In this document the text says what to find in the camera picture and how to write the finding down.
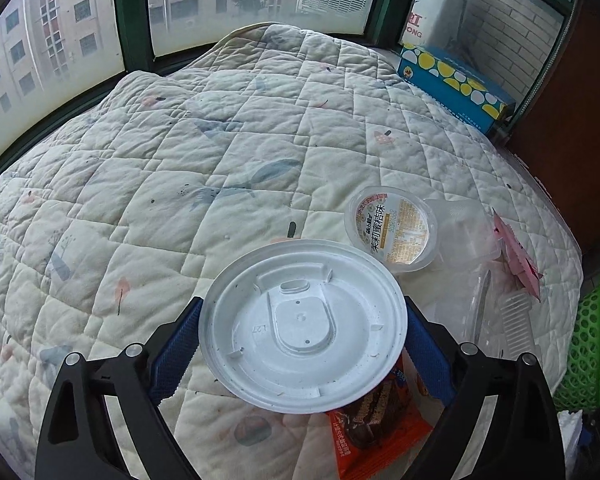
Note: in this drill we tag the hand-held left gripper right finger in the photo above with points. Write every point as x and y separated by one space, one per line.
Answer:
427 357

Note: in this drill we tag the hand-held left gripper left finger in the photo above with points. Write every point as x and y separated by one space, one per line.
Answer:
177 347

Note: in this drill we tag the clear ribbed plastic packaging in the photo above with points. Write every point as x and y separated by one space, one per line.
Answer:
517 320

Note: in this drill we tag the white plastic cup lid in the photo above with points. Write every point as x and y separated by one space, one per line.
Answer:
300 330

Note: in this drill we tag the clear jelly cup printed lid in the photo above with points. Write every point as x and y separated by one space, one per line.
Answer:
395 230

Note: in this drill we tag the green plastic basket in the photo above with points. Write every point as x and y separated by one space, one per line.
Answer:
595 340

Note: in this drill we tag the orange snack packet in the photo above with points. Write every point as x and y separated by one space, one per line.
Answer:
375 435

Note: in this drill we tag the clear plastic tray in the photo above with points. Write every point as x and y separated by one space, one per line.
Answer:
465 235

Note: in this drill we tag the pink wrapper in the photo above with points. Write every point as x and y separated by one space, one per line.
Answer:
517 265

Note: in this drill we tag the white plastic bag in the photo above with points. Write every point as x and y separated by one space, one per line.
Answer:
570 435

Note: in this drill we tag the white quilted blanket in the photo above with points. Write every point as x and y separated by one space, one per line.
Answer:
180 185

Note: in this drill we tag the brown wooden cabinet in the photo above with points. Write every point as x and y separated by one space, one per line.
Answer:
580 135

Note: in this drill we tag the blue dotted tissue box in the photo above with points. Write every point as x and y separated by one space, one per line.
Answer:
455 85

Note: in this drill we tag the apartment building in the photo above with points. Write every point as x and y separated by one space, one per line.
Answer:
55 35

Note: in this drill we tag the white carton red print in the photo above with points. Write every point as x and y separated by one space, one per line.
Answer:
425 10

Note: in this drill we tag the green window frame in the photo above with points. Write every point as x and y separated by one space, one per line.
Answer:
130 35

